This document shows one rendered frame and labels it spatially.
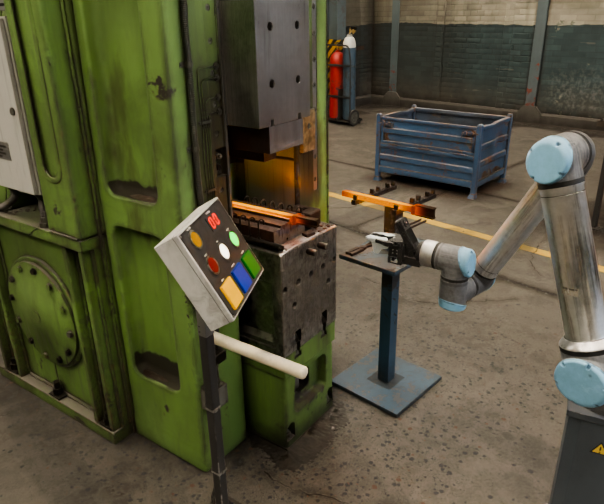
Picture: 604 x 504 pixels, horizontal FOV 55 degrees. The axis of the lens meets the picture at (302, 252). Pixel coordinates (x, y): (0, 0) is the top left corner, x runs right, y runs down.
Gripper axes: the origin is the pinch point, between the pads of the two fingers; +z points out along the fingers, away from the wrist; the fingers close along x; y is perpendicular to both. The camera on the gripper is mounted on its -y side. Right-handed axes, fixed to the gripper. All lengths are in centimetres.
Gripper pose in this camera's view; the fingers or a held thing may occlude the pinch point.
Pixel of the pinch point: (371, 234)
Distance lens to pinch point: 203.7
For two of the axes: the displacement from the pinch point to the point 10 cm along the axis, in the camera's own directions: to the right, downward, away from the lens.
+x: 5.8, -3.3, 7.5
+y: 0.2, 9.2, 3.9
